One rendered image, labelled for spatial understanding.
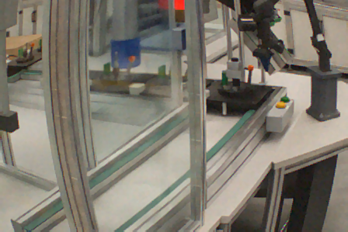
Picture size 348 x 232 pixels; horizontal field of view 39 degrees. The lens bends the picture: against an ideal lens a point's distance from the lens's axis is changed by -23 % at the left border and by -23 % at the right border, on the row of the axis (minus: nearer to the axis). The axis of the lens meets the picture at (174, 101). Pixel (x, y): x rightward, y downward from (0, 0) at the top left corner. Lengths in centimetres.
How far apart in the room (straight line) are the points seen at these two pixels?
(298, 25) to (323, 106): 408
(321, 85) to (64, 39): 152
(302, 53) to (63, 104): 556
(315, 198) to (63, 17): 177
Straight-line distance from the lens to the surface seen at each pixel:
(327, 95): 223
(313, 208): 243
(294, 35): 631
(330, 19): 617
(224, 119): 210
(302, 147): 198
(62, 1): 83
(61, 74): 85
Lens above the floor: 161
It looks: 18 degrees down
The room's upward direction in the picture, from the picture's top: 2 degrees counter-clockwise
